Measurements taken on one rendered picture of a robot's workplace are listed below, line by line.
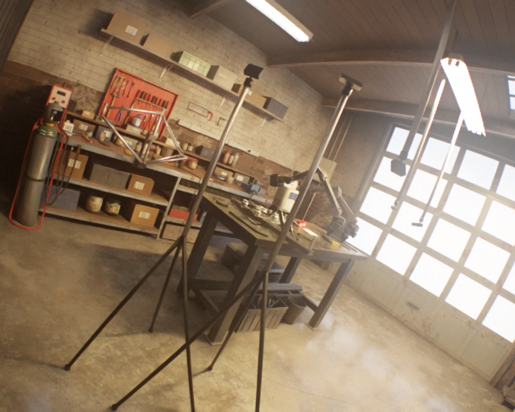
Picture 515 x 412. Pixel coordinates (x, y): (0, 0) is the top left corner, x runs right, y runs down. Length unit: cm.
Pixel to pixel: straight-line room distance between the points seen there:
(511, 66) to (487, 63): 23
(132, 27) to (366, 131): 403
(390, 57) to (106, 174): 313
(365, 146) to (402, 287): 242
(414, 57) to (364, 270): 330
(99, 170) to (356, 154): 409
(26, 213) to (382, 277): 468
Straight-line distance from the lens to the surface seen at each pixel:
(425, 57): 325
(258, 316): 250
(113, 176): 318
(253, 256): 191
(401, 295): 483
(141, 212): 341
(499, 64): 307
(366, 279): 504
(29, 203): 290
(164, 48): 363
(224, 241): 409
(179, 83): 399
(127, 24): 356
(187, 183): 341
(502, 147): 482
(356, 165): 538
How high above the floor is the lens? 131
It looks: 9 degrees down
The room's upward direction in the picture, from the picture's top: 24 degrees clockwise
